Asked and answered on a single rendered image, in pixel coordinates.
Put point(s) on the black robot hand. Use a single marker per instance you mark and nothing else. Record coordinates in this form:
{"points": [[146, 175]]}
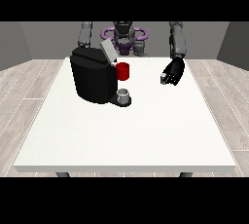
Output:
{"points": [[175, 69]]}

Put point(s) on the small grey coffee pod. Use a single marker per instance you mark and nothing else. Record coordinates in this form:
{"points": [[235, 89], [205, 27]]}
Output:
{"points": [[163, 79]]}

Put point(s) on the red pod holder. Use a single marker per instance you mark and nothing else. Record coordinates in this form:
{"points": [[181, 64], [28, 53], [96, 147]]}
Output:
{"points": [[123, 70]]}

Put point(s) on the pale grey machine lid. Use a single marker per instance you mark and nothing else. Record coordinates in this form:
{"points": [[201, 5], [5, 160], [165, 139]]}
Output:
{"points": [[108, 50]]}

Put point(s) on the black coffee machine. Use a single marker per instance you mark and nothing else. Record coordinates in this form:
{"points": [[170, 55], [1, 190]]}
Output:
{"points": [[92, 75]]}

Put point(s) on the small grey cup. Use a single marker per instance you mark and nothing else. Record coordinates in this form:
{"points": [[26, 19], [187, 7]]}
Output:
{"points": [[123, 95]]}

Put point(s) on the grey robot trunk purple rings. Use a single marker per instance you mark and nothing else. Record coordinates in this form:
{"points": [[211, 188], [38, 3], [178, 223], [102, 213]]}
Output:
{"points": [[124, 39]]}

